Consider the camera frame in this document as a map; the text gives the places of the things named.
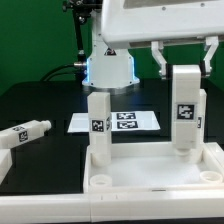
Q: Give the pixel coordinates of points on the white front rail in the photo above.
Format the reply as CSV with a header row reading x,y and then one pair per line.
x,y
68,208

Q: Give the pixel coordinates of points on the black camera stand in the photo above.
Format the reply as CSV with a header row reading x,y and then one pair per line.
x,y
81,11

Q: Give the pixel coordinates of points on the white desk tabletop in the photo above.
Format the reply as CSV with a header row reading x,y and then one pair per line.
x,y
154,166

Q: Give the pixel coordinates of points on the white marker sheet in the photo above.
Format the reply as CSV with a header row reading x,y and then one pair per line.
x,y
121,121

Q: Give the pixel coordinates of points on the white block left edge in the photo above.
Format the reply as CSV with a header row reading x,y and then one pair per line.
x,y
5,163

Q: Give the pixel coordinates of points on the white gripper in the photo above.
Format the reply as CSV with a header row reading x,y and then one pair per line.
x,y
137,23

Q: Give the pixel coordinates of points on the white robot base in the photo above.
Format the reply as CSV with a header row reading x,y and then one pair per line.
x,y
107,69

